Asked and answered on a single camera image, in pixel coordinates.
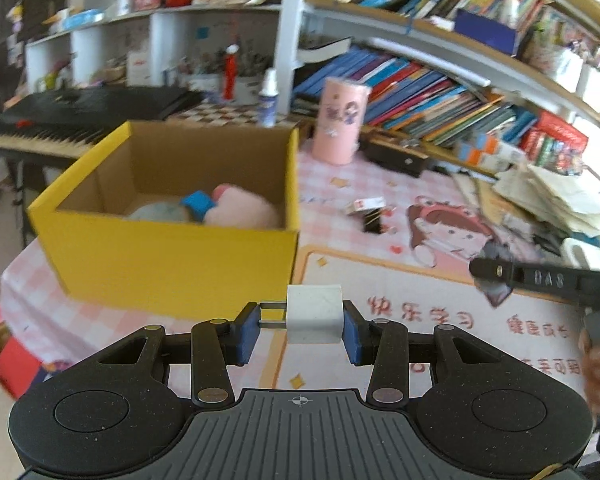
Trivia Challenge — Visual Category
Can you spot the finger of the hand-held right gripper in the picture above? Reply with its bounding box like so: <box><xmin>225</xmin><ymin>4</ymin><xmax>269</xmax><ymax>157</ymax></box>
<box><xmin>469</xmin><ymin>256</ymin><xmax>581</xmax><ymax>306</ymax></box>

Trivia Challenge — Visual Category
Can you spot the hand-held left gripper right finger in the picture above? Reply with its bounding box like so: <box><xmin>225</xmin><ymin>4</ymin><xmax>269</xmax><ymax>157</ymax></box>
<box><xmin>341</xmin><ymin>300</ymin><xmax>506</xmax><ymax>408</ymax></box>

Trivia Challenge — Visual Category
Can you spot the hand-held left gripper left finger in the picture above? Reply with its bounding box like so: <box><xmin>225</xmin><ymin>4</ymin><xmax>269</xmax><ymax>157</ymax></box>
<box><xmin>95</xmin><ymin>301</ymin><xmax>262</xmax><ymax>408</ymax></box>

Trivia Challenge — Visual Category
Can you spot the white charger plug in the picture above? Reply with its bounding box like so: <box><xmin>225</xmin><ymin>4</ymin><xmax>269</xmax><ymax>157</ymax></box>
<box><xmin>257</xmin><ymin>284</ymin><xmax>343</xmax><ymax>346</ymax></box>

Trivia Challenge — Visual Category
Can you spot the dark grey cloth item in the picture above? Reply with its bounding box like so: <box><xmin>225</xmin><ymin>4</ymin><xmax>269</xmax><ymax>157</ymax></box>
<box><xmin>477</xmin><ymin>242</ymin><xmax>515</xmax><ymax>309</ymax></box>

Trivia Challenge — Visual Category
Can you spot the yellow cardboard box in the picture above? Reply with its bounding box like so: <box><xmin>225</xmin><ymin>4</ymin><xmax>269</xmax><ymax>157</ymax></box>
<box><xmin>27</xmin><ymin>120</ymin><xmax>301</xmax><ymax>323</ymax></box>

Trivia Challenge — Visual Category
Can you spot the black binder clip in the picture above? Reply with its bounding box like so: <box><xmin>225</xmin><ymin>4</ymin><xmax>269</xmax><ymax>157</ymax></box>
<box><xmin>361</xmin><ymin>209</ymin><xmax>398</xmax><ymax>235</ymax></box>

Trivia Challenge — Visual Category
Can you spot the pink plush toy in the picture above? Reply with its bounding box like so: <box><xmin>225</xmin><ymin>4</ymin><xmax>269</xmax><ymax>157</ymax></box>
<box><xmin>202</xmin><ymin>184</ymin><xmax>281</xmax><ymax>228</ymax></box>

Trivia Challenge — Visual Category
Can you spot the small red white box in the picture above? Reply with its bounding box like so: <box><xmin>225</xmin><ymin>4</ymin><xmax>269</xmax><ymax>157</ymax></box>
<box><xmin>346</xmin><ymin>196</ymin><xmax>387</xmax><ymax>217</ymax></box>

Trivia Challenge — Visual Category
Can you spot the blue packet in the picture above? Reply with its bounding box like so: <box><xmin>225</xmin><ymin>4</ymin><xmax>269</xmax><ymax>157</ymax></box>
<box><xmin>180</xmin><ymin>189</ymin><xmax>218</xmax><ymax>221</ymax></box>

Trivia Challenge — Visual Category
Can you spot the pink checkered desktop cloth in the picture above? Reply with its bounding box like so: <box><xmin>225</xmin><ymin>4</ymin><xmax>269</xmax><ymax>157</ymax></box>
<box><xmin>0</xmin><ymin>125</ymin><xmax>600</xmax><ymax>411</ymax></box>

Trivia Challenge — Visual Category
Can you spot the stack of papers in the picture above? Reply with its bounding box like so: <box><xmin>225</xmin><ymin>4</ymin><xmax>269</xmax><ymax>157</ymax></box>
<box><xmin>492</xmin><ymin>160</ymin><xmax>600</xmax><ymax>241</ymax></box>

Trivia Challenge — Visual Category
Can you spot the orange blue small box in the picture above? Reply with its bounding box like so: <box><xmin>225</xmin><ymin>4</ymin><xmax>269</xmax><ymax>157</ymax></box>
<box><xmin>455</xmin><ymin>134</ymin><xmax>501</xmax><ymax>155</ymax></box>
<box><xmin>452</xmin><ymin>144</ymin><xmax>528</xmax><ymax>173</ymax></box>

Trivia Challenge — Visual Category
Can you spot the red boxed book set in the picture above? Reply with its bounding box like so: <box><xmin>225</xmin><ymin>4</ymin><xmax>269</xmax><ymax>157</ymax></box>
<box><xmin>520</xmin><ymin>110</ymin><xmax>590</xmax><ymax>177</ymax></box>

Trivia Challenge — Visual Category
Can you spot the small black case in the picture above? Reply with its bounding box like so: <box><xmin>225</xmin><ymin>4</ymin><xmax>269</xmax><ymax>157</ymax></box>
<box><xmin>365</xmin><ymin>137</ymin><xmax>431</xmax><ymax>179</ymax></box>

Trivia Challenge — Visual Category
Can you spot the white pen cup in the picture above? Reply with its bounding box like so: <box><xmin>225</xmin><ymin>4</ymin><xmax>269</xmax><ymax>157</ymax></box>
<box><xmin>577</xmin><ymin>62</ymin><xmax>600</xmax><ymax>111</ymax></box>

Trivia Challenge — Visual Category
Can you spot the pink cylindrical container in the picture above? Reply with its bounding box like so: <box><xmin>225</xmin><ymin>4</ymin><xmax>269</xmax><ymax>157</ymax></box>
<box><xmin>312</xmin><ymin>76</ymin><xmax>372</xmax><ymax>166</ymax></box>

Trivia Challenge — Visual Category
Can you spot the clear marker cup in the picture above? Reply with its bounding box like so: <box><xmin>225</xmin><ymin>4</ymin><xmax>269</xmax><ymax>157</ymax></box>
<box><xmin>545</xmin><ymin>47</ymin><xmax>583</xmax><ymax>93</ymax></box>

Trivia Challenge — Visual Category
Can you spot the wooden chessboard box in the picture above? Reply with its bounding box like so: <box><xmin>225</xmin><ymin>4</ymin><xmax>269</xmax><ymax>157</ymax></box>
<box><xmin>167</xmin><ymin>102</ymin><xmax>303</xmax><ymax>128</ymax></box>

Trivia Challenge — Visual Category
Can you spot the white spray bottle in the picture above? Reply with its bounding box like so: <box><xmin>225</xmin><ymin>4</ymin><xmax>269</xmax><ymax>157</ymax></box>
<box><xmin>256</xmin><ymin>67</ymin><xmax>281</xmax><ymax>128</ymax></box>

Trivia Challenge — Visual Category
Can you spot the red printed bag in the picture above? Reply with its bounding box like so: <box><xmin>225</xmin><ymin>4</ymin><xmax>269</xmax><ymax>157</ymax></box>
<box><xmin>0</xmin><ymin>305</ymin><xmax>61</xmax><ymax>401</ymax></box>

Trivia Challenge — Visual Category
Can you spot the white pen holder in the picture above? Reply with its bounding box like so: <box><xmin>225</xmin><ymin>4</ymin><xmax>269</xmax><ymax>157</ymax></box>
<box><xmin>187</xmin><ymin>52</ymin><xmax>223</xmax><ymax>93</ymax></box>
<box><xmin>235</xmin><ymin>50</ymin><xmax>266</xmax><ymax>93</ymax></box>

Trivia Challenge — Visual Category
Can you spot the dark blue box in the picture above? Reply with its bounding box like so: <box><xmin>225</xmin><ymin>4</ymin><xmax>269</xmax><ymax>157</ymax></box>
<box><xmin>452</xmin><ymin>7</ymin><xmax>522</xmax><ymax>57</ymax></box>

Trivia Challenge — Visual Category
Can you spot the red bottle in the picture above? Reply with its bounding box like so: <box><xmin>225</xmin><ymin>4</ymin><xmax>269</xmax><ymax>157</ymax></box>
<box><xmin>222</xmin><ymin>44</ymin><xmax>241</xmax><ymax>102</ymax></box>

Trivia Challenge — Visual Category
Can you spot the black keyboard stand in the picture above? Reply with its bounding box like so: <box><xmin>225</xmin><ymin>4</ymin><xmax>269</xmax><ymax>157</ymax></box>
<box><xmin>7</xmin><ymin>157</ymin><xmax>48</xmax><ymax>246</ymax></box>

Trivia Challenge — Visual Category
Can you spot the black electronic keyboard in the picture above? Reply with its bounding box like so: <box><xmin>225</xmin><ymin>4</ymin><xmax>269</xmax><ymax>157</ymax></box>
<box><xmin>0</xmin><ymin>85</ymin><xmax>206</xmax><ymax>161</ymax></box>

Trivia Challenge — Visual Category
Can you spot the white box red label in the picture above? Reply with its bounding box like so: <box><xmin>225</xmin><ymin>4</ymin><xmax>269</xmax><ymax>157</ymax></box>
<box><xmin>126</xmin><ymin>50</ymin><xmax>156</xmax><ymax>87</ymax></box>

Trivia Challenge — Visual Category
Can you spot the white desk bookshelf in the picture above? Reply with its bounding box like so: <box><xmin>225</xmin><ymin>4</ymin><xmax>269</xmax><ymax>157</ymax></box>
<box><xmin>272</xmin><ymin>0</ymin><xmax>600</xmax><ymax>181</ymax></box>

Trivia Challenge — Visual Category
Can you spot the white cubby shelf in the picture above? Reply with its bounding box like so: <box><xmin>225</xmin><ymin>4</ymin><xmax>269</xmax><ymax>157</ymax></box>
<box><xmin>25</xmin><ymin>4</ymin><xmax>283</xmax><ymax>106</ymax></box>

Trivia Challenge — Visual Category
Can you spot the blue tissue pack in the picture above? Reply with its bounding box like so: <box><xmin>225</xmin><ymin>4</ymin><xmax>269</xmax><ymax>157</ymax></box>
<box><xmin>62</xmin><ymin>9</ymin><xmax>105</xmax><ymax>30</ymax></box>

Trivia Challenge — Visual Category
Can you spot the dark wooden door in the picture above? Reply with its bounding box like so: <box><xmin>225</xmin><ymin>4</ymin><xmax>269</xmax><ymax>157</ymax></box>
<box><xmin>0</xmin><ymin>0</ymin><xmax>71</xmax><ymax>101</ymax></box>

